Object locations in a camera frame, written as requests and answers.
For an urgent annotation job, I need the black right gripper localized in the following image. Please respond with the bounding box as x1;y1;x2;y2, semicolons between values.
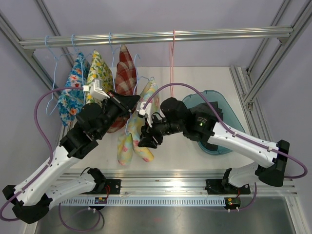
138;114;185;149

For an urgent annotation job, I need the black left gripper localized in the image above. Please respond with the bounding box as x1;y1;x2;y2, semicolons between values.
96;90;140;138

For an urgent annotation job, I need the red plaid skirt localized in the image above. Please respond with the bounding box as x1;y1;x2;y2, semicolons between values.
105;44;138;134

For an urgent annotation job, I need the pastel floral skirt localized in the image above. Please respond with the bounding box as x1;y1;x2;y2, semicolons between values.
117;80;160;165

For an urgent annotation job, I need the light blue wire hanger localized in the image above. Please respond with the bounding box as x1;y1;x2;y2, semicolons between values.
125;54;155;136
70;34;91;115
109;32;120;91

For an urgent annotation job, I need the pink wire hanger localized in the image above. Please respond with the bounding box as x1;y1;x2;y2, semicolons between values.
169;30;176;83

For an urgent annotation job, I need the dark grey dotted skirt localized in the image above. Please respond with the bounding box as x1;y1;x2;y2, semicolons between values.
190;101;223;155

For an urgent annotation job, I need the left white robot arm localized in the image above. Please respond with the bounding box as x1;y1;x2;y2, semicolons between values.
2;91;140;224

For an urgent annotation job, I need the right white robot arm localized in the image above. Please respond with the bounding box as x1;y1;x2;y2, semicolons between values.
136;97;290;195

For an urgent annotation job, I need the lemon print skirt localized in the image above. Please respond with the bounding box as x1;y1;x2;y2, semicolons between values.
87;50;114;93

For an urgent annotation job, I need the blue floral skirt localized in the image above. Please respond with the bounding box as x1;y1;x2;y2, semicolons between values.
57;51;91;127

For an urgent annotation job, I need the empty light blue hanger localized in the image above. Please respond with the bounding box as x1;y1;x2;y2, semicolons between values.
44;35;74;116

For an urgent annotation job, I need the teal plastic basin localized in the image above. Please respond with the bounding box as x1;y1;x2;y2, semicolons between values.
182;90;245;156

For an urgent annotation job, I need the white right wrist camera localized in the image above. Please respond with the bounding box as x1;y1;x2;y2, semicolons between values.
136;102;153;127

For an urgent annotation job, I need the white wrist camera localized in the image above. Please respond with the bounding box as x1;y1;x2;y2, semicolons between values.
83;79;110;100
136;102;153;127

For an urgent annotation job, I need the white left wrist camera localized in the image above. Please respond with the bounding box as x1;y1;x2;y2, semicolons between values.
83;79;110;100

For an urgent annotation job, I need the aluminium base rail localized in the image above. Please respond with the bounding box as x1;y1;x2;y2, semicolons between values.
58;169;298;196

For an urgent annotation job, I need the white slotted cable duct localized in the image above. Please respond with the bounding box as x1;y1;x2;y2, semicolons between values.
61;196;225;207

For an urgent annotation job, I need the right aluminium frame post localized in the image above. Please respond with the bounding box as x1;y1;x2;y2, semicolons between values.
229;0;312;140

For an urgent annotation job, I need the aluminium frame post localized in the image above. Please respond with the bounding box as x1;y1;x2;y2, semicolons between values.
229;0;312;140
0;0;74;89

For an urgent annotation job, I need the aluminium hanging rail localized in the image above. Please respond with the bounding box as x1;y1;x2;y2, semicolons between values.
19;26;293;49

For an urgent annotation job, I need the left aluminium frame post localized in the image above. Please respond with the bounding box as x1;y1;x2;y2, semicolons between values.
0;0;74;89

